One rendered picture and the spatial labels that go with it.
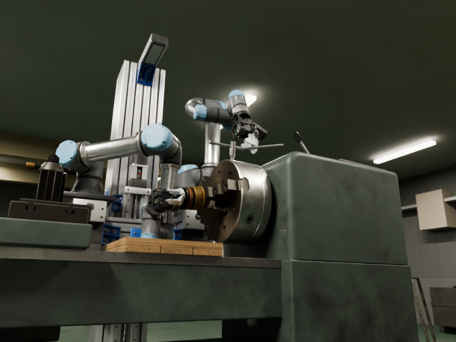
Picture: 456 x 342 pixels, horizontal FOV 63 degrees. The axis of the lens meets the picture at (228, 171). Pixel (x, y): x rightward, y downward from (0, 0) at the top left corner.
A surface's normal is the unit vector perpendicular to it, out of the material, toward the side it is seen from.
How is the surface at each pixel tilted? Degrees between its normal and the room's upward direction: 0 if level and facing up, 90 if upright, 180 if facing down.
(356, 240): 90
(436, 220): 90
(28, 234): 90
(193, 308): 90
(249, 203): 102
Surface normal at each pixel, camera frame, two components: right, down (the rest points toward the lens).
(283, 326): -0.88, -0.15
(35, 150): 0.43, -0.25
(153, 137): -0.11, -0.29
